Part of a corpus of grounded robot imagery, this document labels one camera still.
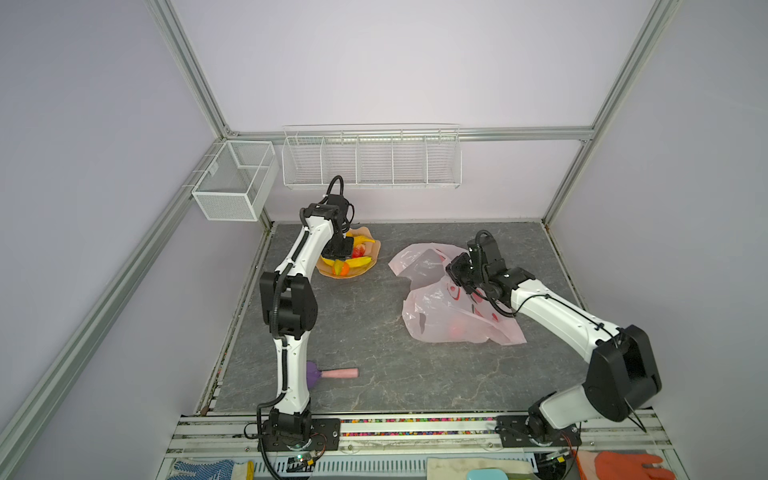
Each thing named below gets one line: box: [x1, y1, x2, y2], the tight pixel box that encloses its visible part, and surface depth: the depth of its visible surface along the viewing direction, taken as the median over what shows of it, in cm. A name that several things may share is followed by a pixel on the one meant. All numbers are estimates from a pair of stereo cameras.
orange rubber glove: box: [595, 451, 676, 480], surface depth 70 cm
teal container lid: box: [466, 469, 509, 480], surface depth 69 cm
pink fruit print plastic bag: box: [388, 243, 527, 345], surface depth 85 cm
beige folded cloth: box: [426, 457, 533, 480], surface depth 71 cm
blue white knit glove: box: [167, 460, 236, 480], surface depth 70 cm
